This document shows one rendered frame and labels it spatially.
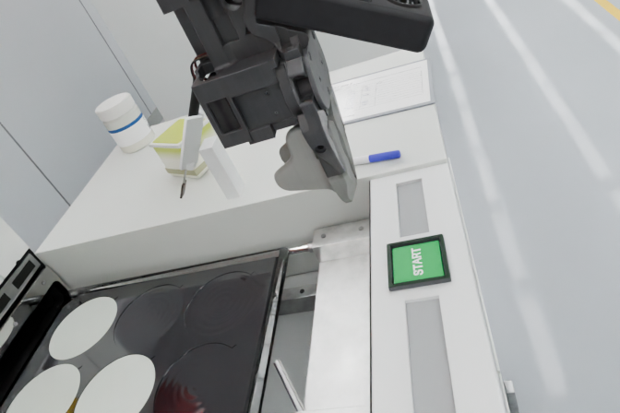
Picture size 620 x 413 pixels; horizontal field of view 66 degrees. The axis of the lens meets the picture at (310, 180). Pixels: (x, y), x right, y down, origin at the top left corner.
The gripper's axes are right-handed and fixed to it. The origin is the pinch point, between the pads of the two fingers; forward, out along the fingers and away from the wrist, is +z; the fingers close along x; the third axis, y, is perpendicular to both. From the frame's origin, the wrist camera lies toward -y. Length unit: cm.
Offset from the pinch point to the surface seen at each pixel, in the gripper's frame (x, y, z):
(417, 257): 0.0, -3.3, 10.0
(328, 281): -7.2, 8.7, 18.4
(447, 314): 6.6, -4.8, 10.4
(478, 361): 11.2, -6.4, 10.4
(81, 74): -248, 194, 40
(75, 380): 2.2, 40.3, 16.5
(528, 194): -113, -38, 106
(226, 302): -5.3, 21.4, 16.6
